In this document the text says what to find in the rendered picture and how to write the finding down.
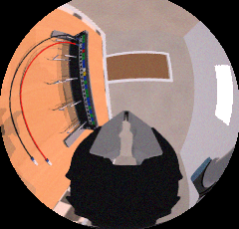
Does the grey port rack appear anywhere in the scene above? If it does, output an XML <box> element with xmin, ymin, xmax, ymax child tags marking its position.
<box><xmin>51</xmin><ymin>30</ymin><xmax>99</xmax><ymax>148</ymax></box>

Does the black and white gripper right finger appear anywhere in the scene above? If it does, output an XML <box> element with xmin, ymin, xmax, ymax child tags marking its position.
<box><xmin>126</xmin><ymin>111</ymin><xmax>183</xmax><ymax>181</ymax></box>

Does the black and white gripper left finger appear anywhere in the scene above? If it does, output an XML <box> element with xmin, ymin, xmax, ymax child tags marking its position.
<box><xmin>65</xmin><ymin>111</ymin><xmax>126</xmax><ymax>180</ymax></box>

